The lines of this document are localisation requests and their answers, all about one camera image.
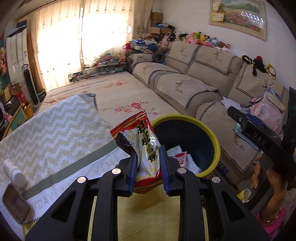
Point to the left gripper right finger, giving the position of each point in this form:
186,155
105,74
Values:
208,210

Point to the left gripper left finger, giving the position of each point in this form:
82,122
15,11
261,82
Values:
87,210

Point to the small white pill bottle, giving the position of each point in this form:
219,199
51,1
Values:
15,175

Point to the red snack wrapper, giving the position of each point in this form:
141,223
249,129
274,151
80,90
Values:
136,134

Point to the pink strawberry milk carton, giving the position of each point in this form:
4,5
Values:
182,159

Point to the person's right hand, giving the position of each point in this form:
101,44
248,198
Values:
270,190

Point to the pink bag on sofa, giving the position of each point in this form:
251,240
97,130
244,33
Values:
269,109

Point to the black bin yellow rim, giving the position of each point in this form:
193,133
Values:
193,136

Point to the beige sofa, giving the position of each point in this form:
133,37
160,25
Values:
195,79

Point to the black tower fan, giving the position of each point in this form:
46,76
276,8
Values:
30,86

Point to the floral bed sheet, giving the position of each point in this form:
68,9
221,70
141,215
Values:
118,96

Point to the framed landscape painting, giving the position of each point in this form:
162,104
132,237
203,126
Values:
245,16

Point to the glass coffee table clutter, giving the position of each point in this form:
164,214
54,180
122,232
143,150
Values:
101,69

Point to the pile of plush toys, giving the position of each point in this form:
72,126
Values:
153,47

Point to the stacked cardboard boxes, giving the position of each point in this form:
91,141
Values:
157,25

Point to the white standing air conditioner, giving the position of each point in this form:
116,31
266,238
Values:
17,55

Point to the cream window curtains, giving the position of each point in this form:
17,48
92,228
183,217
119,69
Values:
68,35

